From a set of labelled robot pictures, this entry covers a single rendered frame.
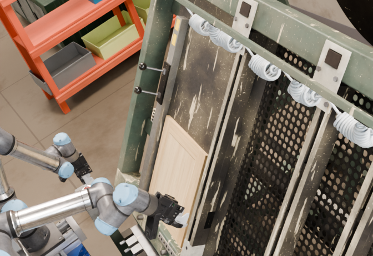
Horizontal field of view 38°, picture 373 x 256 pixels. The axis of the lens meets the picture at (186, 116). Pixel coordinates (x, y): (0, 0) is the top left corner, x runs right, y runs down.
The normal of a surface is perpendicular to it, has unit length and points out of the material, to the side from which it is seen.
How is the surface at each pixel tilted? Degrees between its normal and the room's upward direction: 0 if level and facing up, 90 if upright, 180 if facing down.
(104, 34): 90
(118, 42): 90
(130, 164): 90
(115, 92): 0
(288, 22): 56
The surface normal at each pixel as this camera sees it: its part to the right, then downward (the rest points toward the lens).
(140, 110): 0.47, 0.46
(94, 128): -0.29, -0.73
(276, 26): -0.85, 0.02
